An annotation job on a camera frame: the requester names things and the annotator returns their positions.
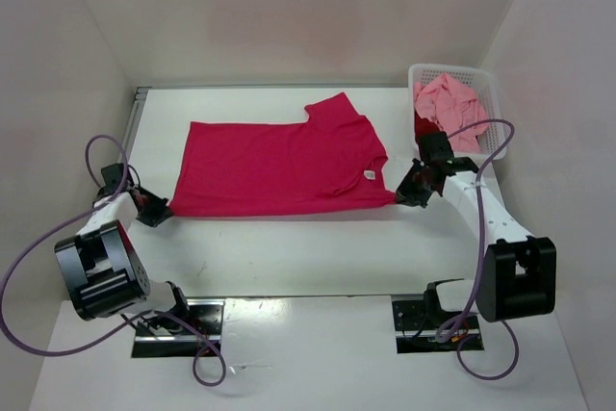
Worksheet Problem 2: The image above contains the magenta t shirt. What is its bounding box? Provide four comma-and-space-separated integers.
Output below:
169, 92, 395, 218

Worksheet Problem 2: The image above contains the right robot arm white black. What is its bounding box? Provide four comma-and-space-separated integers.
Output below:
396, 132, 556, 322

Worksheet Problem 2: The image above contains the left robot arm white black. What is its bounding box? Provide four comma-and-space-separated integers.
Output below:
54, 163, 193, 335

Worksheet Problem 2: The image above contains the dark red t shirt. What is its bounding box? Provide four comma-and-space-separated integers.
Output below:
415, 113, 441, 141

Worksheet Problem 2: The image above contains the white plastic laundry basket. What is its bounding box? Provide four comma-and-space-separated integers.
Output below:
408, 64, 507, 164

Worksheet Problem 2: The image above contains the light pink t shirt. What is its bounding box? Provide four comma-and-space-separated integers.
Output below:
413, 73, 489, 153

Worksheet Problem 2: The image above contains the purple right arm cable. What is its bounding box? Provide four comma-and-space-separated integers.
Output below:
435, 118, 521, 378

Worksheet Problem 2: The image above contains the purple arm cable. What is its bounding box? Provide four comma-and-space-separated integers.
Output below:
0, 135, 226, 386
435, 118, 521, 378

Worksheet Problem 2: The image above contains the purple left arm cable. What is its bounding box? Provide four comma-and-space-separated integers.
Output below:
0, 135, 226, 386

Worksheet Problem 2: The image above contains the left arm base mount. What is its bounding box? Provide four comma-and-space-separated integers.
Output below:
131, 297, 225, 359

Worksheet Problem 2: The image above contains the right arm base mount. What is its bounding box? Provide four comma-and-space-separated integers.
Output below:
391, 296, 484, 354

